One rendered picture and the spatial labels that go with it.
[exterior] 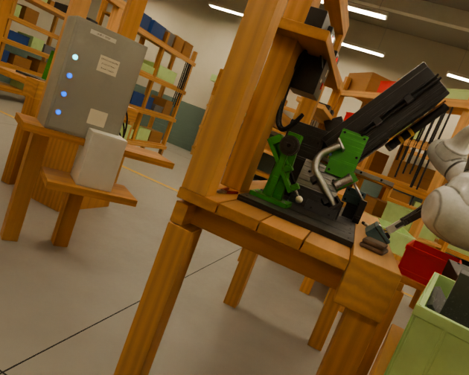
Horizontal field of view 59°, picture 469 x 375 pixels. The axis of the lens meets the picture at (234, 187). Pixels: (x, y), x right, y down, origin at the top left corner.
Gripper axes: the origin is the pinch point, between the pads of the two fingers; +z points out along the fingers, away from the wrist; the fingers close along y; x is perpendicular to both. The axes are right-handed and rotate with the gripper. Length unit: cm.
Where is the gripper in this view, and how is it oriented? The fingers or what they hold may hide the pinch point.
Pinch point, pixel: (394, 226)
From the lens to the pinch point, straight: 183.7
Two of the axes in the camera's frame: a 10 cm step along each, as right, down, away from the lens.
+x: -5.3, -8.4, 1.3
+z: -8.0, 5.4, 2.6
